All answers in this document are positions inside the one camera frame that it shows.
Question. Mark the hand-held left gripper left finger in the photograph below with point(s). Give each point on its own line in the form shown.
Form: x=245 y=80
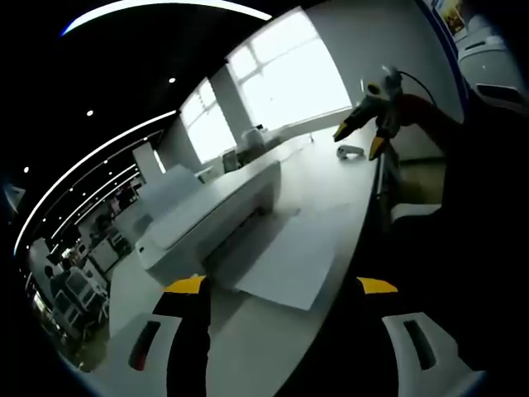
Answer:
x=165 y=364

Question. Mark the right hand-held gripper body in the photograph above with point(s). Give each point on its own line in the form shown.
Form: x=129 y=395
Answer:
x=390 y=107

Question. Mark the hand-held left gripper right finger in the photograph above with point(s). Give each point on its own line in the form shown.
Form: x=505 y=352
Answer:
x=413 y=364

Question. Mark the white paper sheet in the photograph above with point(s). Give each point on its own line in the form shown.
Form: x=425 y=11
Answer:
x=297 y=260

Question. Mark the large white office printer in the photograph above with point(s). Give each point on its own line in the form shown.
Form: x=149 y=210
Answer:
x=489 y=62

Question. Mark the small white device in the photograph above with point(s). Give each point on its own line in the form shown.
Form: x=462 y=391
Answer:
x=350 y=152

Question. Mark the large bright window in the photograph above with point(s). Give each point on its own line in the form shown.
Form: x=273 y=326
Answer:
x=289 y=74

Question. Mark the white mesh chair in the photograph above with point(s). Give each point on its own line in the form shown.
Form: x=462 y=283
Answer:
x=80 y=295

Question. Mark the person's dark clothing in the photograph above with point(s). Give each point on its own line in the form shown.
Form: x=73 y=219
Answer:
x=475 y=231

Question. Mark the narrow bright window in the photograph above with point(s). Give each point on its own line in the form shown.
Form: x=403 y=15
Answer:
x=208 y=124

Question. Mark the white display pillar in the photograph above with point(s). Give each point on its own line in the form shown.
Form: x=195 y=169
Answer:
x=149 y=163

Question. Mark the short ceiling light strip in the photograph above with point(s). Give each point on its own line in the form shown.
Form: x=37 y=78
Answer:
x=165 y=9

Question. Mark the long ceiling light strip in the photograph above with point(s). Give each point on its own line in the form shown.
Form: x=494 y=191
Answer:
x=82 y=159

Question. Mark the yellow wall poster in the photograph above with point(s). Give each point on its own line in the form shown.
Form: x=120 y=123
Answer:
x=454 y=16

